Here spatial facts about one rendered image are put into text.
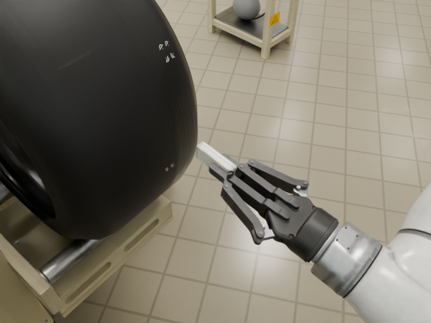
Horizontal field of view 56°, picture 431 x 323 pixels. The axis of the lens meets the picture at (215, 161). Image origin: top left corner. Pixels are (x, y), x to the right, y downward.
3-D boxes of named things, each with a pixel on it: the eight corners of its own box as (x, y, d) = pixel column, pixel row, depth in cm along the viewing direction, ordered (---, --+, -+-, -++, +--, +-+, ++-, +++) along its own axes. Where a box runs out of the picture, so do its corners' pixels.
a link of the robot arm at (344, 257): (358, 282, 49) (317, 250, 51) (333, 306, 56) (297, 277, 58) (390, 232, 54) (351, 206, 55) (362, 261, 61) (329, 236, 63)
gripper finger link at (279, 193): (296, 209, 57) (302, 203, 58) (236, 163, 61) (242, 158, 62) (289, 222, 60) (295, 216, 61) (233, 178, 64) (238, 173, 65)
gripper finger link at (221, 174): (237, 186, 62) (225, 198, 60) (212, 167, 63) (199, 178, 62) (239, 181, 61) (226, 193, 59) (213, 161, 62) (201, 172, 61)
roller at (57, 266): (33, 272, 88) (46, 288, 89) (34, 272, 84) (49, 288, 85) (149, 179, 106) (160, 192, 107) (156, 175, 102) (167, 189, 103)
